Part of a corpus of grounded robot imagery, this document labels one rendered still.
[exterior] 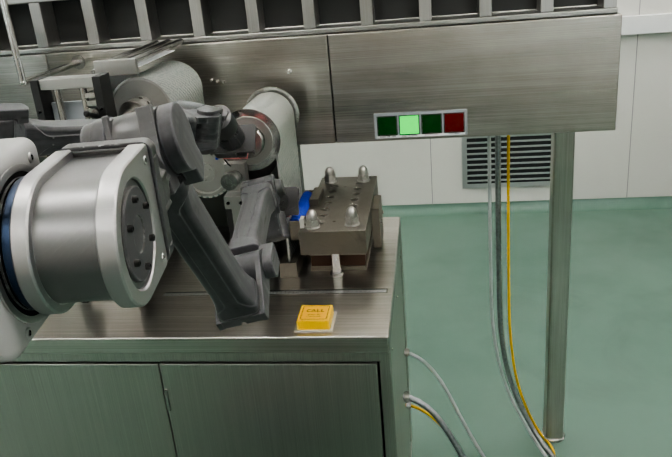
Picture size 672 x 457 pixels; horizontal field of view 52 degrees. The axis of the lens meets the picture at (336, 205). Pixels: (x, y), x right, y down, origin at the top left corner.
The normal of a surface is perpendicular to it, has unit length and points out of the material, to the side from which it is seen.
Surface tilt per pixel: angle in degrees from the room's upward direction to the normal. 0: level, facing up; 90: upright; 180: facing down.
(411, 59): 90
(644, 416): 0
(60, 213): 47
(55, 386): 90
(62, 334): 0
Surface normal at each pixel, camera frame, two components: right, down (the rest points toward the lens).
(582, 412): -0.08, -0.93
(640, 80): -0.12, 0.36
